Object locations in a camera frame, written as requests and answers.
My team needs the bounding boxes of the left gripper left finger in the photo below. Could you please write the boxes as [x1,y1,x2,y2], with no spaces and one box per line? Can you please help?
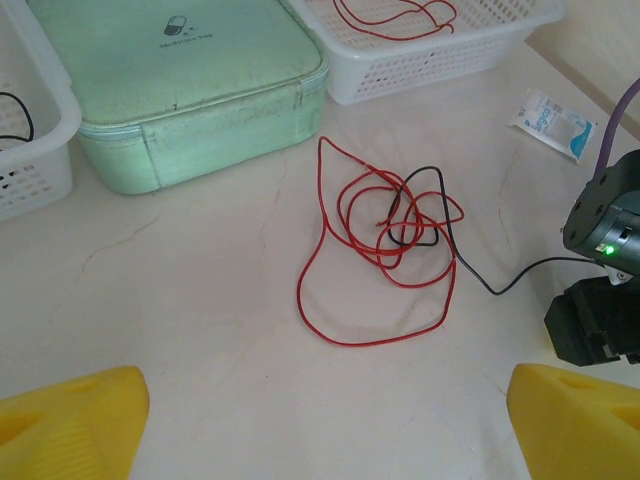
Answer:
[0,365,151,480]

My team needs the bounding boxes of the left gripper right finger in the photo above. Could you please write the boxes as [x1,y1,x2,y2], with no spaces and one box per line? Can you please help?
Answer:
[507,363,640,480]

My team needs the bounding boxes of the thin black cable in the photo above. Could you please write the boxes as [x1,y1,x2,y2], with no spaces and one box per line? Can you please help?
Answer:
[0,91,35,151]
[387,166,599,296]

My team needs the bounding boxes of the thin red cable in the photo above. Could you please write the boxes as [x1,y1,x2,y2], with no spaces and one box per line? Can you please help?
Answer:
[339,0,454,36]
[337,167,466,289]
[333,0,456,41]
[297,135,459,347]

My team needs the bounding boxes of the white blue surgical packet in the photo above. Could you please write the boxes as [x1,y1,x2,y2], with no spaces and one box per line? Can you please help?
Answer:
[507,88,600,165]

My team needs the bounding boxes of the white table cloth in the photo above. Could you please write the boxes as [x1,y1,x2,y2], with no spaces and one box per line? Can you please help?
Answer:
[0,39,640,480]

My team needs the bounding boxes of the white perforated plastic basket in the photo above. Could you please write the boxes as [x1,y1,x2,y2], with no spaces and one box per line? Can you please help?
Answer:
[287,0,568,106]
[0,0,83,224]

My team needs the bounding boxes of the mint green lidded box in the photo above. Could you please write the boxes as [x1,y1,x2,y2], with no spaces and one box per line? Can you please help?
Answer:
[24,0,331,196]

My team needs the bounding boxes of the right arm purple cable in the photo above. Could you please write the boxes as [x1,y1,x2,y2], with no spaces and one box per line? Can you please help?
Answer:
[594,77,640,174]

